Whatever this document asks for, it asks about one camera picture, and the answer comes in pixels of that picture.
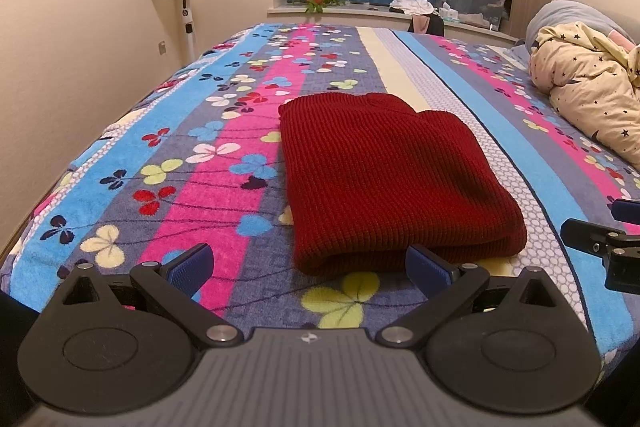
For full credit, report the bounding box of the white windowsill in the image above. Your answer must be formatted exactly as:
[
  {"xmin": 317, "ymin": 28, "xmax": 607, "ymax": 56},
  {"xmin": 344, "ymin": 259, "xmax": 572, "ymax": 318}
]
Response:
[{"xmin": 266, "ymin": 4, "xmax": 521, "ymax": 44}]

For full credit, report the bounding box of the black and pink bag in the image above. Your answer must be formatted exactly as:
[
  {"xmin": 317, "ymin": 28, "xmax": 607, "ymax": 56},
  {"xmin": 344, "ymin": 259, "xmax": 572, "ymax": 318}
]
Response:
[{"xmin": 407, "ymin": 14, "xmax": 446, "ymax": 35}]

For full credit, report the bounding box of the floral striped blanket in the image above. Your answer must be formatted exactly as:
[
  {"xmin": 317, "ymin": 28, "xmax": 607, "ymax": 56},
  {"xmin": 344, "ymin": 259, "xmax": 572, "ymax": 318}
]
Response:
[{"xmin": 0, "ymin": 23, "xmax": 640, "ymax": 378}]

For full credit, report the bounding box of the cream star print quilt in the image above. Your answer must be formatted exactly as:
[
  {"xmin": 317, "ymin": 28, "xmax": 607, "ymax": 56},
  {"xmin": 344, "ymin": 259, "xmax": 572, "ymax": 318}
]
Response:
[{"xmin": 529, "ymin": 21, "xmax": 640, "ymax": 165}]

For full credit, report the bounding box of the pile of white clothes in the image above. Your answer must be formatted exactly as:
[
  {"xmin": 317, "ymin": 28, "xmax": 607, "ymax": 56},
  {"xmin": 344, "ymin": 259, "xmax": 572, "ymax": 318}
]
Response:
[{"xmin": 389, "ymin": 0, "xmax": 436, "ymax": 16}]

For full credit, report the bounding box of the grey pillow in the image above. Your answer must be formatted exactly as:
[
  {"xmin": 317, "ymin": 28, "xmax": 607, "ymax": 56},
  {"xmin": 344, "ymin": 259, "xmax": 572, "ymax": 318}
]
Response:
[{"xmin": 525, "ymin": 0, "xmax": 640, "ymax": 52}]

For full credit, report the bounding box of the red knit sweater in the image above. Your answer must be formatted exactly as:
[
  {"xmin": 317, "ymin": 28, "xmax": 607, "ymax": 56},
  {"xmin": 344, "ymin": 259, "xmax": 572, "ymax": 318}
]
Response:
[{"xmin": 278, "ymin": 92, "xmax": 528, "ymax": 279}]

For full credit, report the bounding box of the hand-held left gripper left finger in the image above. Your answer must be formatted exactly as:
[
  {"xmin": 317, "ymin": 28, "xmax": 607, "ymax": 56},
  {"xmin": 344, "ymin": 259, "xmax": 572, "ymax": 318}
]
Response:
[{"xmin": 47, "ymin": 243, "xmax": 244, "ymax": 348}]

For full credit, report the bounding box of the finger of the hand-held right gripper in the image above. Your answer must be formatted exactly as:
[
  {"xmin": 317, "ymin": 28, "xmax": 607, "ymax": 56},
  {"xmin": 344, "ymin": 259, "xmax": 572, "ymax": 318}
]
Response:
[
  {"xmin": 611, "ymin": 199, "xmax": 640, "ymax": 223},
  {"xmin": 561, "ymin": 218, "xmax": 627, "ymax": 255}
]

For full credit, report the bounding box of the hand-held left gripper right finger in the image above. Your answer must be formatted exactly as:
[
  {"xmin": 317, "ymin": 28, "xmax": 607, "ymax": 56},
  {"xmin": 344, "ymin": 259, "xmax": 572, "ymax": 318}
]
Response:
[{"xmin": 376, "ymin": 245, "xmax": 571, "ymax": 349}]

